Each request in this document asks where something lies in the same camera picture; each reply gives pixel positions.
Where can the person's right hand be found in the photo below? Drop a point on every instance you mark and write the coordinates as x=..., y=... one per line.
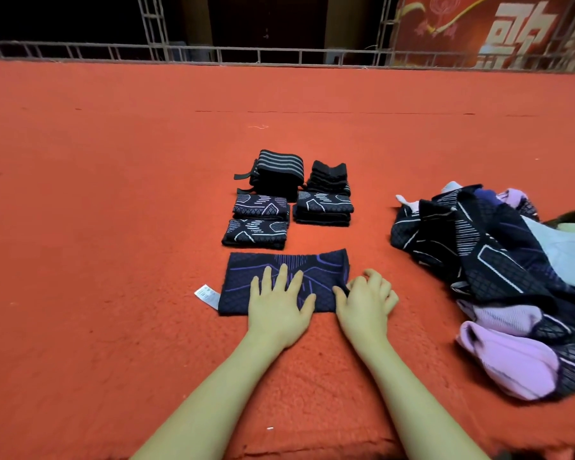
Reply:
x=364, y=316

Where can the person's left hand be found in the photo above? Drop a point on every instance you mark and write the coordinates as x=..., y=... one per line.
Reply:
x=278, y=316

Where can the single navy blue-lined sock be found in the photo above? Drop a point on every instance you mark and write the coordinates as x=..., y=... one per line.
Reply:
x=235, y=278

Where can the single black white-patterned sock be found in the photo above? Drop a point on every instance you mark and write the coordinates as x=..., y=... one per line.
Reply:
x=256, y=232

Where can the single navy white-patterned sock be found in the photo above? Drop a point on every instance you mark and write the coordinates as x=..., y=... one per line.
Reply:
x=261, y=202
x=261, y=217

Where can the single plain navy sock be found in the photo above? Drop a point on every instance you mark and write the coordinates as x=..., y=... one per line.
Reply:
x=321, y=223

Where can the single black grey-heeled sock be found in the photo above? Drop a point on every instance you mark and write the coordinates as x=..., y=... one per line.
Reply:
x=322, y=215

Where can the single black grey-striped sock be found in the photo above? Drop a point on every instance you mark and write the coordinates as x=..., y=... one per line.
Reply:
x=324, y=201

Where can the person's right forearm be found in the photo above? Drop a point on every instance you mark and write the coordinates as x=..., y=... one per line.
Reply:
x=422, y=412

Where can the person's left forearm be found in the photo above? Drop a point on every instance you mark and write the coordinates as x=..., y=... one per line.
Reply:
x=211, y=407

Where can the heap of dark patterned socks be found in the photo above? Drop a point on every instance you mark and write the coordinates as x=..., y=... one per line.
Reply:
x=489, y=263

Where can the grey metal truss tower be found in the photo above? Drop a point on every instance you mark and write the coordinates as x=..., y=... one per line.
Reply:
x=387, y=33
x=153, y=28

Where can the dark brown door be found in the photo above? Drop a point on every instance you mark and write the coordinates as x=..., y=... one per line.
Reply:
x=268, y=19

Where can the red banner with white print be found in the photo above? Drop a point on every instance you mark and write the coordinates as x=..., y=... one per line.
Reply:
x=441, y=28

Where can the grey metal railing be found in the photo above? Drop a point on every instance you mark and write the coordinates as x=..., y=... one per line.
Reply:
x=77, y=50

